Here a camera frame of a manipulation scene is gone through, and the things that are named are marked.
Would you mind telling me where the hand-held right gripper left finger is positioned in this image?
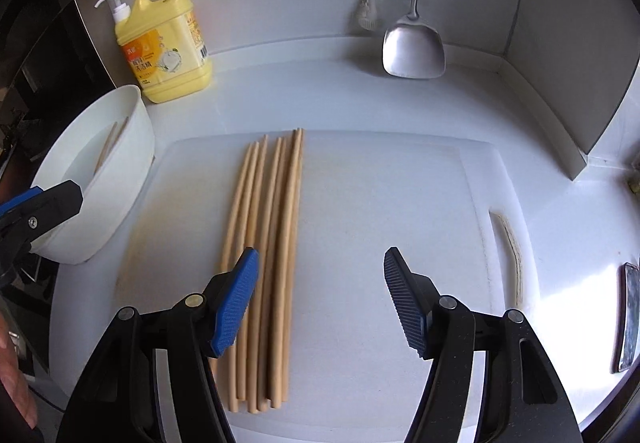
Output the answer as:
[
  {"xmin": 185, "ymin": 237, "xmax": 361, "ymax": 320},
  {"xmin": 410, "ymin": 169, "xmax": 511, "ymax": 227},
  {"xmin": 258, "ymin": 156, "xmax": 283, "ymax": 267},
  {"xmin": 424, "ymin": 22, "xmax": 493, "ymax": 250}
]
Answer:
[{"xmin": 56, "ymin": 247, "xmax": 261, "ymax": 443}]

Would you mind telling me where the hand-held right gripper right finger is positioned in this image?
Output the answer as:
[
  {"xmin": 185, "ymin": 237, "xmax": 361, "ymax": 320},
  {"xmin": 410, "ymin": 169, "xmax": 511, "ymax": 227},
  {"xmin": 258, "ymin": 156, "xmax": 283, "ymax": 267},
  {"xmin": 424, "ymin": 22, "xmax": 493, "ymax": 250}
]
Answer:
[{"xmin": 383, "ymin": 247, "xmax": 586, "ymax": 443}]

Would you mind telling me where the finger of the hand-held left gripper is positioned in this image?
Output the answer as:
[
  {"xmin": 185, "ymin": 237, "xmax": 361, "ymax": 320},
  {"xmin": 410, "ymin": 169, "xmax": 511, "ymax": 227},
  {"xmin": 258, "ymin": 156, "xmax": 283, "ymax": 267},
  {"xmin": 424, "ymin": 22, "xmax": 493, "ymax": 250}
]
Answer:
[{"xmin": 0, "ymin": 180, "xmax": 84, "ymax": 274}]

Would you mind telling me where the bunch of wooden chopsticks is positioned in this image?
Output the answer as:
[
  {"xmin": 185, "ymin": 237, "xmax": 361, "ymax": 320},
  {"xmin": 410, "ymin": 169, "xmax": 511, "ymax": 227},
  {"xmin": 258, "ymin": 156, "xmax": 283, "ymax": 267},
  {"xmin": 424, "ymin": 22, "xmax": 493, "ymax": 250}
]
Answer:
[{"xmin": 209, "ymin": 127, "xmax": 306, "ymax": 415}]

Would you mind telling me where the white round plastic basin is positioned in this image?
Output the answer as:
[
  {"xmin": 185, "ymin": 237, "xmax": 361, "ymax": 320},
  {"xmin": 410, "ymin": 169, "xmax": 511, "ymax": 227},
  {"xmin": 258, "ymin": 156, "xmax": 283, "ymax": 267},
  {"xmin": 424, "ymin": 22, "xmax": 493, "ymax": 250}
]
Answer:
[{"xmin": 31, "ymin": 84, "xmax": 157, "ymax": 266}]

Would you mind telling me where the light wooden chopstick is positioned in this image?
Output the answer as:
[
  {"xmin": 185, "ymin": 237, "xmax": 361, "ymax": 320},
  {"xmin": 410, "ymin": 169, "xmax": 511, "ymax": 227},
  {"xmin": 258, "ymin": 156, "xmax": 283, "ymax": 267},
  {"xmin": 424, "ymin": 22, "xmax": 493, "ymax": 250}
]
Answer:
[
  {"xmin": 100, "ymin": 116, "xmax": 130, "ymax": 165},
  {"xmin": 94, "ymin": 121, "xmax": 119, "ymax": 176}
]

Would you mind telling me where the person's left forearm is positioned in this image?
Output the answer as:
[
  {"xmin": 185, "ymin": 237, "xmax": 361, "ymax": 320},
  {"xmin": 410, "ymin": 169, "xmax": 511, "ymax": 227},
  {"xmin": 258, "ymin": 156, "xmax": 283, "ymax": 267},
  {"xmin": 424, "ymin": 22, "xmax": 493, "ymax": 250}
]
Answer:
[{"xmin": 0, "ymin": 313, "xmax": 38, "ymax": 430}]

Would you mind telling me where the white plastic cutting board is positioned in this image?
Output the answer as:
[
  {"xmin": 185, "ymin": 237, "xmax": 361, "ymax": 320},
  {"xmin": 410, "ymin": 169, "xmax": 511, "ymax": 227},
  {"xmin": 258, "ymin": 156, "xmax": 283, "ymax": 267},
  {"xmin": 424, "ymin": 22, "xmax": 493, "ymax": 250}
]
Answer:
[{"xmin": 112, "ymin": 136, "xmax": 541, "ymax": 443}]

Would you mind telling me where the black kitchen stove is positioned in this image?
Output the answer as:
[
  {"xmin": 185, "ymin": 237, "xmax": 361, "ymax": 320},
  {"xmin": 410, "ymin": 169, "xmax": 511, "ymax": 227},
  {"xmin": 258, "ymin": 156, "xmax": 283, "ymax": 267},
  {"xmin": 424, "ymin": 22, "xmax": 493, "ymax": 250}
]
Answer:
[{"xmin": 0, "ymin": 0, "xmax": 118, "ymax": 359}]

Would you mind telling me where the yellow dish soap pump bottle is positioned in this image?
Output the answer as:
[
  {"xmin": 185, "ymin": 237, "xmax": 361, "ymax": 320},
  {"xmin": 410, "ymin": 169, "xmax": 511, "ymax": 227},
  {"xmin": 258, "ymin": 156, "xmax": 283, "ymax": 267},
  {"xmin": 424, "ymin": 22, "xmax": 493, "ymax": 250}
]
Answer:
[{"xmin": 95, "ymin": 0, "xmax": 214, "ymax": 105}]

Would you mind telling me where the dark glossy flat device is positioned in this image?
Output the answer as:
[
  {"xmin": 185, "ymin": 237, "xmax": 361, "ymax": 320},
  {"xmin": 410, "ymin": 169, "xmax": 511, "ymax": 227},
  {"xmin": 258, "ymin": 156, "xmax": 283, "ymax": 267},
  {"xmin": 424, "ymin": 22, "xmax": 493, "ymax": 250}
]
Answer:
[{"xmin": 611, "ymin": 262, "xmax": 640, "ymax": 374}]

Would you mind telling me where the stainless steel spatula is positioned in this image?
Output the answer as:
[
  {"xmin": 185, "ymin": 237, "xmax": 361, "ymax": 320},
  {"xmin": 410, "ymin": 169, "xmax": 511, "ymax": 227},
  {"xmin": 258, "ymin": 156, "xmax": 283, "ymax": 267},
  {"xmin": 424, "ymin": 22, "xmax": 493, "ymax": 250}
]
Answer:
[{"xmin": 382, "ymin": 0, "xmax": 447, "ymax": 80}]

